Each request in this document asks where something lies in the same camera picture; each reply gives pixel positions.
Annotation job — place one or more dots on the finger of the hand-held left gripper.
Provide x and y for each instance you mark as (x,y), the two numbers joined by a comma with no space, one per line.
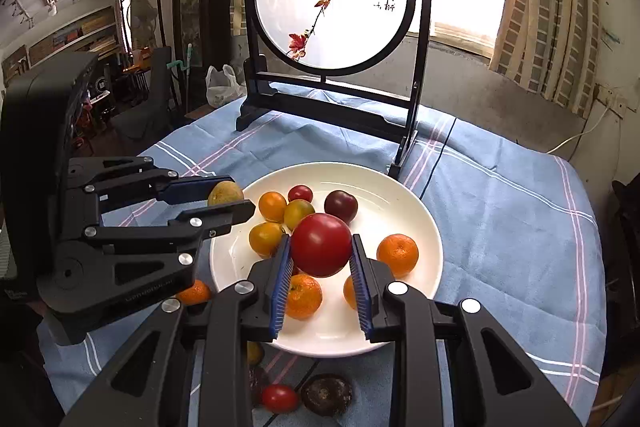
(185,191)
(220,214)

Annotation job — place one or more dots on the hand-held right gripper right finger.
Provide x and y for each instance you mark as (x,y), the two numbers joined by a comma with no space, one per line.
(361,292)

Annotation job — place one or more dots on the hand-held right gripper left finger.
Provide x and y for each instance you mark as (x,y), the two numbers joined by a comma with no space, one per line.
(282,292)

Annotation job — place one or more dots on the orange mandarin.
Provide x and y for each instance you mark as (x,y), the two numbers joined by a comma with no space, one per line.
(304,297)
(397,255)
(350,292)
(195,293)

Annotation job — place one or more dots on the brown kiwifruit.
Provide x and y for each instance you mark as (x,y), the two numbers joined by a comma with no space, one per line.
(226,193)

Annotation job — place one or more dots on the yellow orange tomato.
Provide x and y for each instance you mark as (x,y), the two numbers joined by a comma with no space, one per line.
(266,238)

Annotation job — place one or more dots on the orange cherry tomato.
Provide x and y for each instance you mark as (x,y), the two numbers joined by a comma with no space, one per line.
(272,206)

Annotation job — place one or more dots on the large red tomato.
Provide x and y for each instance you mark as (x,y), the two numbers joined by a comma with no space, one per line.
(320,244)

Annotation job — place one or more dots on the red cherry tomato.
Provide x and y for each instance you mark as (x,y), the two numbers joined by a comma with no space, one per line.
(300,193)
(280,398)

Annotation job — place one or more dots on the white round plate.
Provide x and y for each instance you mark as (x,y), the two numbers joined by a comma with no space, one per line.
(385,207)

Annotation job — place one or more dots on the dark purple tomato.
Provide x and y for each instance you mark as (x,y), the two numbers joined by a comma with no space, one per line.
(341,205)

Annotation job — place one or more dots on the small yellow fruit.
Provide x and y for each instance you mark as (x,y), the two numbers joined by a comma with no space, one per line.
(255,353)

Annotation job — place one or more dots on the grey chair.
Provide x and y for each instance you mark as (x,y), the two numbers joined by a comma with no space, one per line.
(150,92)

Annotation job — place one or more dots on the white plastic bag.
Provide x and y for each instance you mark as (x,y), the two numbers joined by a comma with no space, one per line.
(222,89)

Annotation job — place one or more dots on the dark purple passion fruit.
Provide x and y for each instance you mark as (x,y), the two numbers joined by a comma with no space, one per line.
(326,394)

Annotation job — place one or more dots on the blue striped tablecloth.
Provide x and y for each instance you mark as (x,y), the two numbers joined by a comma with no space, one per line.
(500,232)

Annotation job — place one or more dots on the standing fan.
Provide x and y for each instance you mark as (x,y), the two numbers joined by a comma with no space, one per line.
(145,19)

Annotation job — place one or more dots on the bird painting table screen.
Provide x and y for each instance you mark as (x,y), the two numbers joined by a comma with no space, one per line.
(340,32)

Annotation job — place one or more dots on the checked curtain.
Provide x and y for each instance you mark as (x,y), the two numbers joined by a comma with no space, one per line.
(545,7)

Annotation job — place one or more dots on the wall shelf with books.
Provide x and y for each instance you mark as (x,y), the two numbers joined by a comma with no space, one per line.
(65,37)

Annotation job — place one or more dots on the wall outlet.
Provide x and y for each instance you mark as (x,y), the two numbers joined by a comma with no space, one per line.
(612,99)

